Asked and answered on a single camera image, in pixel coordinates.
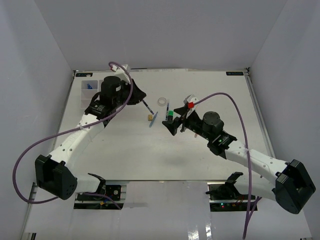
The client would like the green cap black highlighter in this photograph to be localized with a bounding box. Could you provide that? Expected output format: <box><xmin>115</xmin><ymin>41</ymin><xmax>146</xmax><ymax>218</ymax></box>
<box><xmin>167</xmin><ymin>110</ymin><xmax>174</xmax><ymax>121</ymax></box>

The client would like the black logo label left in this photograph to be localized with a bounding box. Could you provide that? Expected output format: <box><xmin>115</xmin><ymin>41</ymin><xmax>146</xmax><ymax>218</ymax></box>
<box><xmin>75</xmin><ymin>72</ymin><xmax>93</xmax><ymax>78</ymax></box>

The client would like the purple gel pen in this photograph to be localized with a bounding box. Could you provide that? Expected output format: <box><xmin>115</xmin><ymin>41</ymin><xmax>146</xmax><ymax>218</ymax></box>
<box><xmin>142</xmin><ymin>100</ymin><xmax>155</xmax><ymax>115</ymax></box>

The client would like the white compartment organizer box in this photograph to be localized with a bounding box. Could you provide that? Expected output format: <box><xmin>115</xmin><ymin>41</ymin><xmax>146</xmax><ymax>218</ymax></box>
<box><xmin>80</xmin><ymin>79</ymin><xmax>103</xmax><ymax>110</ymax></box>

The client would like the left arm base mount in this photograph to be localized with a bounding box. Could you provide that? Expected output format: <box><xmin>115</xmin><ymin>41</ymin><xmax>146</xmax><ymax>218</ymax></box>
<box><xmin>73</xmin><ymin>184</ymin><xmax>127</xmax><ymax>210</ymax></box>

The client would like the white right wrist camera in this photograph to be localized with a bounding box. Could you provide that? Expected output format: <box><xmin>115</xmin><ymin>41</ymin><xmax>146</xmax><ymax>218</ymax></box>
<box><xmin>183</xmin><ymin>94</ymin><xmax>198</xmax><ymax>119</ymax></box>

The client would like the light blue pen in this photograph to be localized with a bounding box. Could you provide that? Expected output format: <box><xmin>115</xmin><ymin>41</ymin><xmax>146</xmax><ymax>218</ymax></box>
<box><xmin>149</xmin><ymin>111</ymin><xmax>158</xmax><ymax>128</ymax></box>

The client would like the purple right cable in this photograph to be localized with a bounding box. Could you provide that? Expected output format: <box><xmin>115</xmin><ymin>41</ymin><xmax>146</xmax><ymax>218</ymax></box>
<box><xmin>192</xmin><ymin>92</ymin><xmax>262</xmax><ymax>238</ymax></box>

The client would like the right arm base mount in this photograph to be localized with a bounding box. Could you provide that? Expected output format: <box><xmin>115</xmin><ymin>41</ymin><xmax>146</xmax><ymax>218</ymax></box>
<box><xmin>205</xmin><ymin>172</ymin><xmax>248</xmax><ymax>213</ymax></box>

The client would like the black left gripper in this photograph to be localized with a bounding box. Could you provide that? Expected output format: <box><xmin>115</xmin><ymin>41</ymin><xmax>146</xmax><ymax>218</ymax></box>
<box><xmin>113</xmin><ymin>78</ymin><xmax>146</xmax><ymax>109</ymax></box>

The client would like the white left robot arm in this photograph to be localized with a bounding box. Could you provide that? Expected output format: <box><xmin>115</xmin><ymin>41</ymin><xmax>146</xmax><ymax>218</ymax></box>
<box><xmin>35</xmin><ymin>76</ymin><xmax>147</xmax><ymax>200</ymax></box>

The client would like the clear tape roll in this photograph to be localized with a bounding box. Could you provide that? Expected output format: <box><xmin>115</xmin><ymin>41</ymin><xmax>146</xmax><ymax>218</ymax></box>
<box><xmin>157</xmin><ymin>97</ymin><xmax>167</xmax><ymax>107</ymax></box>

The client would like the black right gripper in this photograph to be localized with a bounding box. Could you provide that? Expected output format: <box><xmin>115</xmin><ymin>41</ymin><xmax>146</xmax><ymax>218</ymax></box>
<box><xmin>162</xmin><ymin>106</ymin><xmax>212</xmax><ymax>142</ymax></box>

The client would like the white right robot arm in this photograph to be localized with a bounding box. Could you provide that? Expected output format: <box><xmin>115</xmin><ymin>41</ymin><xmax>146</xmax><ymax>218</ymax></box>
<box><xmin>162</xmin><ymin>106</ymin><xmax>316</xmax><ymax>214</ymax></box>

